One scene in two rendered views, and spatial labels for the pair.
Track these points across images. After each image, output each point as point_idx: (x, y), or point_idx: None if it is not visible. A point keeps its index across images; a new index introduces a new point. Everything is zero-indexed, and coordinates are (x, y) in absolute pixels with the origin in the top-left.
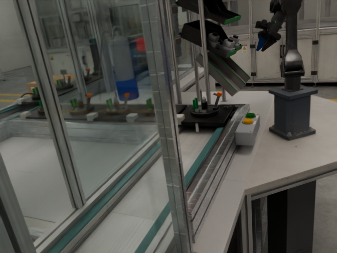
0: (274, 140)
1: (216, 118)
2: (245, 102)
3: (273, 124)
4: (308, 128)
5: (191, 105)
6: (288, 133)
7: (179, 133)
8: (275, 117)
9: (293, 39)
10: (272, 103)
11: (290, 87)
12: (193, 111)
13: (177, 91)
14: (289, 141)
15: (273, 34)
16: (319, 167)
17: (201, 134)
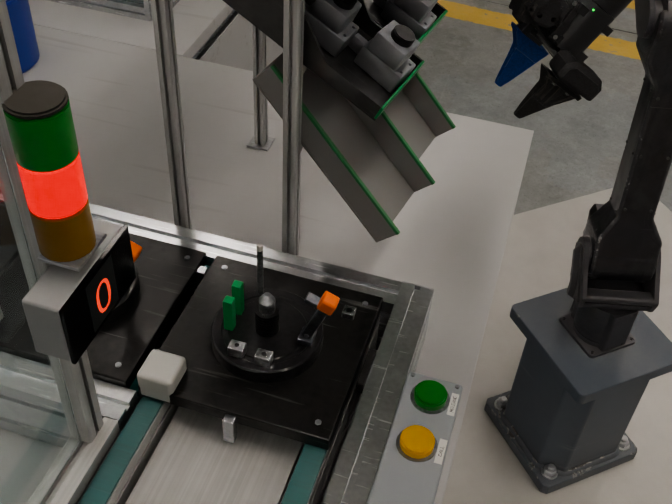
0: (494, 484)
1: (306, 400)
2: (421, 191)
3: (503, 365)
4: (616, 447)
5: (223, 265)
6: (546, 470)
7: (163, 425)
8: (515, 394)
9: (649, 180)
10: (510, 215)
11: (593, 336)
12: (222, 338)
13: (173, 178)
14: (543, 500)
15: (573, 81)
16: None
17: (244, 451)
